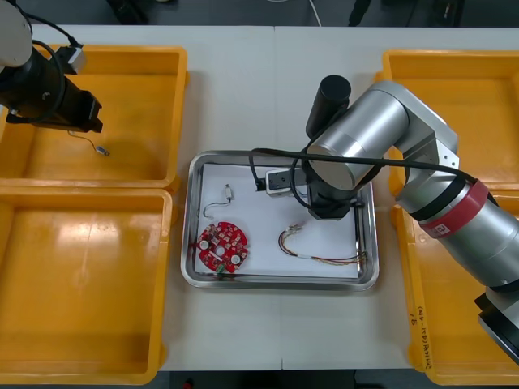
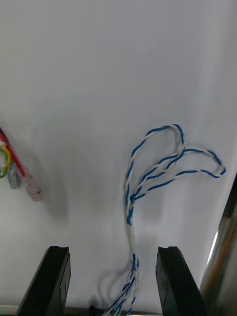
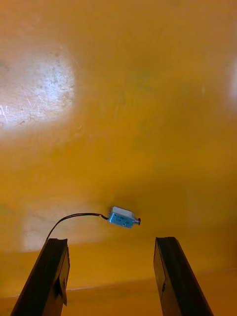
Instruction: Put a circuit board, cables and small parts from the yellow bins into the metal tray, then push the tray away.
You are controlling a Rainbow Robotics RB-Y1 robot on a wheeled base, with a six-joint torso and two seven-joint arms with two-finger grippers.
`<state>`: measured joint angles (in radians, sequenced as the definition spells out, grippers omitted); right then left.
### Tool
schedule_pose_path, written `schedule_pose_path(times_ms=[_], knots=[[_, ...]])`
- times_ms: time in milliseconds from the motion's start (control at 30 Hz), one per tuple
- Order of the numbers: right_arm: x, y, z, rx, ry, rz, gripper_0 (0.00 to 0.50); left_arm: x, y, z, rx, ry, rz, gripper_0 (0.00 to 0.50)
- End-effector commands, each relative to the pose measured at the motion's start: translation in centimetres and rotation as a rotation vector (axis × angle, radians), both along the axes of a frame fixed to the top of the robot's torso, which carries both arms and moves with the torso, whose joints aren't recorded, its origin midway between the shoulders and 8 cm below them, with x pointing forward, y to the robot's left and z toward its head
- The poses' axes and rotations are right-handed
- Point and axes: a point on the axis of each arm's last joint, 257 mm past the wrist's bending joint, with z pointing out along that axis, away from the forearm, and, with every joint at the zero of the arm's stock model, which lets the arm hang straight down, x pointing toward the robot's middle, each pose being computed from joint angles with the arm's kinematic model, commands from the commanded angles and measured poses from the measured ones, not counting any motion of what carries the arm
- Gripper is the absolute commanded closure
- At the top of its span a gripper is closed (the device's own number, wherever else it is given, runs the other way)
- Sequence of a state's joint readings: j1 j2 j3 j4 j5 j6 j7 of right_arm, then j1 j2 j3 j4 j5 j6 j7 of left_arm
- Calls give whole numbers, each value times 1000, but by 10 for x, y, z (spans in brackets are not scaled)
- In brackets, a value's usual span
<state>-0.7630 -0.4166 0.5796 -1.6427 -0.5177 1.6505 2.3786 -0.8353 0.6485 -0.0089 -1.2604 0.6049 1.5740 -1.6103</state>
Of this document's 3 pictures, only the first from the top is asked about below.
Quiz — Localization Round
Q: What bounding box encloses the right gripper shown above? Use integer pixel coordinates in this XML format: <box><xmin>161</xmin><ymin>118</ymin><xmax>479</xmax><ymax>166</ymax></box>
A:
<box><xmin>307</xmin><ymin>184</ymin><xmax>360</xmax><ymax>222</ymax></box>

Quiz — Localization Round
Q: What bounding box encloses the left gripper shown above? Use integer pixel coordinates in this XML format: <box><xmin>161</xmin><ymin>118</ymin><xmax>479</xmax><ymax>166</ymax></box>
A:
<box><xmin>48</xmin><ymin>83</ymin><xmax>103</xmax><ymax>134</ymax></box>

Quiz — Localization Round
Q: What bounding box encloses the red black green-yellow wire harness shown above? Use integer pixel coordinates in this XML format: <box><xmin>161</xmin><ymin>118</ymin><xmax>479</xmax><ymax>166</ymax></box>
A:
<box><xmin>277</xmin><ymin>224</ymin><xmax>369</xmax><ymax>268</ymax></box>

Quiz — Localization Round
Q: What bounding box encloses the steel tray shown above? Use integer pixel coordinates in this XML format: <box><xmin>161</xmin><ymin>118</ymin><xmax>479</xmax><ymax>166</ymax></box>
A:
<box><xmin>180</xmin><ymin>150</ymin><xmax>381</xmax><ymax>291</ymax></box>

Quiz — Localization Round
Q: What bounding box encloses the white sheet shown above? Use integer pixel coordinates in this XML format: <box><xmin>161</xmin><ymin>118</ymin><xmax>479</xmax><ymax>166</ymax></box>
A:
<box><xmin>195</xmin><ymin>160</ymin><xmax>360</xmax><ymax>280</ymax></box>

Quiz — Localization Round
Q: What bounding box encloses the round red circuit board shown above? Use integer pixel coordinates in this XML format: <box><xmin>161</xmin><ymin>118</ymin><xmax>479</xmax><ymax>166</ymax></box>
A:
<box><xmin>197</xmin><ymin>220</ymin><xmax>251</xmax><ymax>279</ymax></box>

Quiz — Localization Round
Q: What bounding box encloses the yellow-orange plastic bin with handwriting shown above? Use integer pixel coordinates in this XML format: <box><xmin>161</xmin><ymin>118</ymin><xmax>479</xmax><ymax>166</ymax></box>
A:
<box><xmin>391</xmin><ymin>190</ymin><xmax>519</xmax><ymax>388</ymax></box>

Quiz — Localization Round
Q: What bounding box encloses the white cable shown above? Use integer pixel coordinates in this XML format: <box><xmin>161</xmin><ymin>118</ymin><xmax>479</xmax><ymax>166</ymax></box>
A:
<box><xmin>307</xmin><ymin>0</ymin><xmax>324</xmax><ymax>28</ymax></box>

